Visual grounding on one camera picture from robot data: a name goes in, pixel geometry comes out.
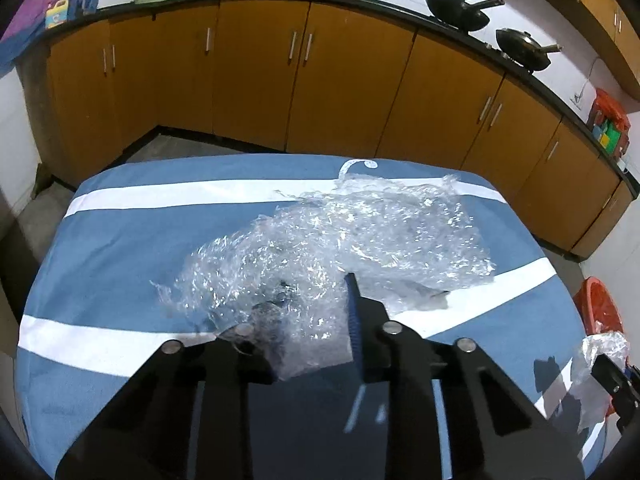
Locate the red bag with packets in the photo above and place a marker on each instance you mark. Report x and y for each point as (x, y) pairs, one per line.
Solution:
(607, 107)

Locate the black countertop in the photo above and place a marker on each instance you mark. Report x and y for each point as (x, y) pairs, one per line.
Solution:
(390, 7)

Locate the yellow oil bottle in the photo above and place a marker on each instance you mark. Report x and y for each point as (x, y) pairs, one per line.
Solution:
(56, 15)

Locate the blue white striped tablecloth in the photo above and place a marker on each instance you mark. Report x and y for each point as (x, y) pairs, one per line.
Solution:
(125, 260)

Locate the red plastic basket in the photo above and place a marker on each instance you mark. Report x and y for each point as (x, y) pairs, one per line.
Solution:
(600, 310)

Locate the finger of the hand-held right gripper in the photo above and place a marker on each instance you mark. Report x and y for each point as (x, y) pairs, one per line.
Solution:
(622, 390)

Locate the purple and blue cloth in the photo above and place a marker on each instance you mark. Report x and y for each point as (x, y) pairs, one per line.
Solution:
(30, 20)

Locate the black wok with utensils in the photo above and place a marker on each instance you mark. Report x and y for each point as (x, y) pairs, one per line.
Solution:
(457, 12)

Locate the clear plastic wrap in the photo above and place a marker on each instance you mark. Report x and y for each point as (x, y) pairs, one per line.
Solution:
(350, 230)

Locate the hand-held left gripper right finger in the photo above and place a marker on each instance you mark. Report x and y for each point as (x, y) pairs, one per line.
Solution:
(354, 320)

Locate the white plastic film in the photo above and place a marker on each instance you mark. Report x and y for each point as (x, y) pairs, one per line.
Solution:
(595, 350)

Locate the black wok with lid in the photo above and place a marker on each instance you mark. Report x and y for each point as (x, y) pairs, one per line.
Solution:
(522, 50)

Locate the stepped orange wall cabinet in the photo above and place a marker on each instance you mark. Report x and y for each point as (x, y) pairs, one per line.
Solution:
(610, 15)

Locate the green packets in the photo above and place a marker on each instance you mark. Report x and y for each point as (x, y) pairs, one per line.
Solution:
(610, 136)

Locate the orange lower kitchen cabinets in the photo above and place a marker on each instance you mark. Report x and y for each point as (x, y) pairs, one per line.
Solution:
(325, 75)

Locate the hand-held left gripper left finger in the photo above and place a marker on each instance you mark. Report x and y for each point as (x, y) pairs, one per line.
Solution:
(220, 370)

